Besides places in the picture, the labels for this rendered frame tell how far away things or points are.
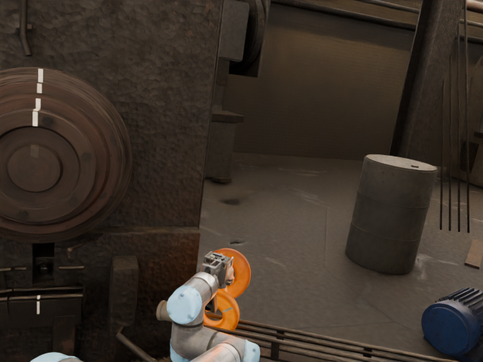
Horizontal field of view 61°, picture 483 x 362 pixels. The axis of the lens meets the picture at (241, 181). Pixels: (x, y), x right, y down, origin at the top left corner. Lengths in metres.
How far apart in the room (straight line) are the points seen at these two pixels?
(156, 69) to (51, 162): 0.44
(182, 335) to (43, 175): 0.51
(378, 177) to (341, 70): 5.22
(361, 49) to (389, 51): 0.66
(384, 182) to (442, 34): 2.10
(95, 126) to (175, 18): 0.42
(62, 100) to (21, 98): 0.09
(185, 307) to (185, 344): 0.10
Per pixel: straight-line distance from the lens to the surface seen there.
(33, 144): 1.10
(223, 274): 1.16
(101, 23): 1.32
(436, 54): 4.98
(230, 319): 1.27
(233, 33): 5.47
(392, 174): 3.39
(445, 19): 5.03
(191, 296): 0.98
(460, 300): 2.73
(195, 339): 1.03
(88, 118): 1.14
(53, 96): 1.15
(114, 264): 1.33
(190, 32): 1.34
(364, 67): 8.73
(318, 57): 8.21
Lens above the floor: 1.40
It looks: 14 degrees down
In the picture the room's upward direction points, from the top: 8 degrees clockwise
